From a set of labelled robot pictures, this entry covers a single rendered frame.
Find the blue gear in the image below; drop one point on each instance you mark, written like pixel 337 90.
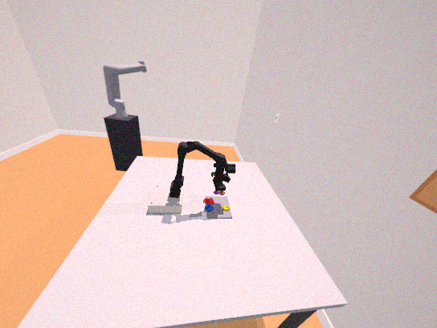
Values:
pixel 209 207

